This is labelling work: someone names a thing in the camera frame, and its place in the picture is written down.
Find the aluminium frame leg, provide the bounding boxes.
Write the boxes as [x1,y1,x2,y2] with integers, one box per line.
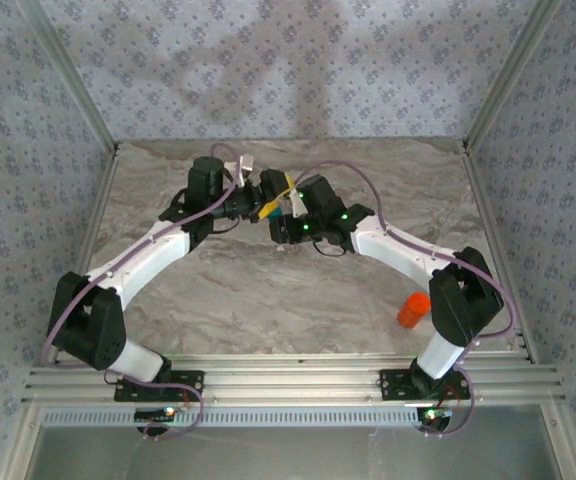
[0,404,44,480]
[537,404,576,480]

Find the aluminium corner post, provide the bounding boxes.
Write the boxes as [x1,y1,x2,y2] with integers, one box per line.
[461,0,565,151]
[17,0,120,151]

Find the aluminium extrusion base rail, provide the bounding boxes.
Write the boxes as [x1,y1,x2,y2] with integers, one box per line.
[21,353,567,407]

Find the small circuit board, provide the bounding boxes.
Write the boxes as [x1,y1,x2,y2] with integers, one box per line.
[416,407,454,422]
[134,407,177,422]

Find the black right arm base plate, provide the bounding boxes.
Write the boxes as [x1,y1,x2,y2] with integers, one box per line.
[378,368,471,401]

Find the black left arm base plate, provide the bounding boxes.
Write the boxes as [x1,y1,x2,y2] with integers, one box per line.
[112,368,206,404]

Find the grey slotted cable duct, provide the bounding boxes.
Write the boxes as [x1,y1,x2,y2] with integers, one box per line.
[41,409,422,429]

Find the grey metal panel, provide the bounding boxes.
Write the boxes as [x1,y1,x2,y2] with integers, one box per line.
[32,427,562,480]

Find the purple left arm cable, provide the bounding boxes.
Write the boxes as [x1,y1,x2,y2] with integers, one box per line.
[41,142,249,441]

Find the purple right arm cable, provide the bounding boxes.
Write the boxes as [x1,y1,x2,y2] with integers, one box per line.
[287,158,519,440]

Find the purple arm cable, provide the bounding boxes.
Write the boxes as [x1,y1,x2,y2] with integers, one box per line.
[41,142,249,441]
[287,158,519,440]

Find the orange pill bottle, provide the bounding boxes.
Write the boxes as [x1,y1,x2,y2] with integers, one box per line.
[396,305,427,330]

